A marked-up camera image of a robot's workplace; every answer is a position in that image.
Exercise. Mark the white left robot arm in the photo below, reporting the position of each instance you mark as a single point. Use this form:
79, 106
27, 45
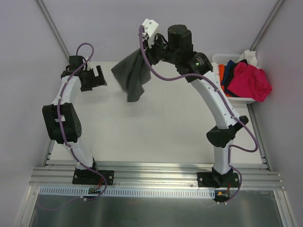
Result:
61, 120

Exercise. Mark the white t shirt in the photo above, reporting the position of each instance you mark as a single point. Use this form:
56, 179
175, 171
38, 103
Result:
250, 57

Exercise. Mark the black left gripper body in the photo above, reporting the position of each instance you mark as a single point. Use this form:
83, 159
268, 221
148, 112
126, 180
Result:
92, 79

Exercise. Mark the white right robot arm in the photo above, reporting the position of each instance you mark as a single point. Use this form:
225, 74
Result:
178, 50

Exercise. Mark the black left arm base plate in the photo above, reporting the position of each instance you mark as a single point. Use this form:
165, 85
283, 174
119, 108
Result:
86, 177

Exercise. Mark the blue t shirt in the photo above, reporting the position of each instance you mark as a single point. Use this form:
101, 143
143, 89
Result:
226, 71

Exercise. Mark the pink t shirt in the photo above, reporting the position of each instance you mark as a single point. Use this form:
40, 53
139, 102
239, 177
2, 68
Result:
258, 87

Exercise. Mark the white slotted cable duct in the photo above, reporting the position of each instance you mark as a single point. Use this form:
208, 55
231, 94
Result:
128, 192

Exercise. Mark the aluminium mounting rail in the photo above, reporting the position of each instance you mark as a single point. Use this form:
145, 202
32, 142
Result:
157, 175

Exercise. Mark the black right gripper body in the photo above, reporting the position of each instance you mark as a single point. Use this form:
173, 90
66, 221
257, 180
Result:
150, 55

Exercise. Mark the dark grey t shirt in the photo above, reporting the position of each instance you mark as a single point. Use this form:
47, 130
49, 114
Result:
131, 74

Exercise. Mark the orange t shirt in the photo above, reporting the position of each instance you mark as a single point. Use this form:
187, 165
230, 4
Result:
221, 70

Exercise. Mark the white plastic laundry basket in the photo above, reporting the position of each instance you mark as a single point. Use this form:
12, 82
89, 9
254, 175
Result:
224, 59

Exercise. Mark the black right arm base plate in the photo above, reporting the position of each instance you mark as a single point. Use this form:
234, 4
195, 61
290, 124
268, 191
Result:
214, 180

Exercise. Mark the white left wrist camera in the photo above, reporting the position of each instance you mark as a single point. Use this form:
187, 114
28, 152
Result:
88, 65

